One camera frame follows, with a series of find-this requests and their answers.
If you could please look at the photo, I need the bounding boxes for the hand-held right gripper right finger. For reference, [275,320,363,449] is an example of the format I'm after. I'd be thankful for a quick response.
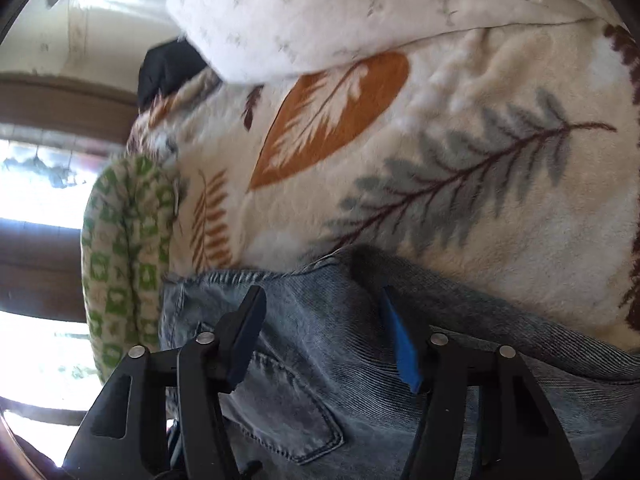
[379,286,583,480]

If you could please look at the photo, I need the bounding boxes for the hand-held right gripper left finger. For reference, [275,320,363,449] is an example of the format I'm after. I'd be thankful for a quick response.
[60,285,268,480]

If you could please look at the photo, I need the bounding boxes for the blue denim pants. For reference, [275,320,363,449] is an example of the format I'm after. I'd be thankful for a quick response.
[159,245,640,480]

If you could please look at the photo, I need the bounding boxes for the green patterned folded quilt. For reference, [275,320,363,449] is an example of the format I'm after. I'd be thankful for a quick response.
[80,154,183,383]

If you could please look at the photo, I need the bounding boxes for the cream leaf-print blanket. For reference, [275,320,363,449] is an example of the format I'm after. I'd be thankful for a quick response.
[127,17,640,353]

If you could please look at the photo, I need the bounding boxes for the black cloth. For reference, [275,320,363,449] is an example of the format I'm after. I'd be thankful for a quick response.
[137,37,211,111]

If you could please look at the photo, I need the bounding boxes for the wooden door with glass panel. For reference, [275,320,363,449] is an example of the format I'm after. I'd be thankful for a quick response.
[0,72,138,461]

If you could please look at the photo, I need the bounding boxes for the white sprig-print pillow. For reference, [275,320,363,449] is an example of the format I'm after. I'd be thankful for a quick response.
[164,0,621,83]

